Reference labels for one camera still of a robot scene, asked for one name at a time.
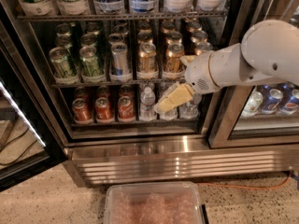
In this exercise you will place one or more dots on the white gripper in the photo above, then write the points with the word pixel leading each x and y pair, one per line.
pixel 198 71

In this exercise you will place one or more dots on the orange gold can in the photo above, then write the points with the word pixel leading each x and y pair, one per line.
pixel 147 65
pixel 202 47
pixel 172 65

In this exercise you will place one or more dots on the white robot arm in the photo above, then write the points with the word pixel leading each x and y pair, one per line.
pixel 268 53

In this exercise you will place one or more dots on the water bottle middle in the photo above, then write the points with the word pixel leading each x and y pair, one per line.
pixel 169 115

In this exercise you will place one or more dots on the water bottle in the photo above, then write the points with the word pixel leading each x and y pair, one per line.
pixel 169 115
pixel 189 110
pixel 147 102

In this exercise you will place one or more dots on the silver blue can front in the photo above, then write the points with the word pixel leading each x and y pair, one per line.
pixel 120 67

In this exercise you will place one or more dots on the red can front right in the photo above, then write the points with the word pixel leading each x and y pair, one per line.
pixel 126 108

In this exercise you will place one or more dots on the red can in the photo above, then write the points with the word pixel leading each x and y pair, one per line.
pixel 82 112
pixel 126 108
pixel 103 110

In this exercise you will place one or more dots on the white can behind door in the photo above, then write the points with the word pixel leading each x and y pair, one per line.
pixel 252 104

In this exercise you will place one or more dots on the red can front middle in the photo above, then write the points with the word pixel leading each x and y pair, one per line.
pixel 103 110

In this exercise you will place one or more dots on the closed glass fridge door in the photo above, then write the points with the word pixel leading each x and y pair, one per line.
pixel 230 129

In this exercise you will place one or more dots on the green can front right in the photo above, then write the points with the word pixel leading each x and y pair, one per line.
pixel 92 68

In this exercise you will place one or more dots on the green can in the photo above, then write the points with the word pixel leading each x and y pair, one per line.
pixel 65 71
pixel 92 68

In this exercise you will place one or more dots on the blue pepsi can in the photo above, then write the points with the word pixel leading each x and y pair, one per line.
pixel 271 100

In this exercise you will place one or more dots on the stainless steel fridge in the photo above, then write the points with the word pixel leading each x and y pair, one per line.
pixel 136 150

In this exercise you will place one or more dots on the red can front left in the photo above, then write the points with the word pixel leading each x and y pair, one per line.
pixel 82 112

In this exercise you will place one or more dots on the green can front left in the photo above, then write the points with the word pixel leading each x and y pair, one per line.
pixel 65 71

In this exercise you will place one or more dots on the open glass fridge door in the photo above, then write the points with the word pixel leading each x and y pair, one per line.
pixel 28 147

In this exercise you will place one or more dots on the water bottle right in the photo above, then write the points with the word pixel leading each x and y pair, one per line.
pixel 189 110

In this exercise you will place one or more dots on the water bottle left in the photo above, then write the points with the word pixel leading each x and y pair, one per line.
pixel 147 102

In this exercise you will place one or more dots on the green white bottle right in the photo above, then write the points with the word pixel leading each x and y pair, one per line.
pixel 73 7

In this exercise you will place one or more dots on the clear plastic bin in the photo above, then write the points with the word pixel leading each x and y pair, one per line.
pixel 154 203

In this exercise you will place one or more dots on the middle wire shelf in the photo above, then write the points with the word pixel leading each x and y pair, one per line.
pixel 118 83

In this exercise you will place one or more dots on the wire shelf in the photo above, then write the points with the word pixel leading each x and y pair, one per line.
pixel 125 17
pixel 118 83

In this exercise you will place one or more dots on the upper wire shelf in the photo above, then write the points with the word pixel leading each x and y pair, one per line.
pixel 125 17

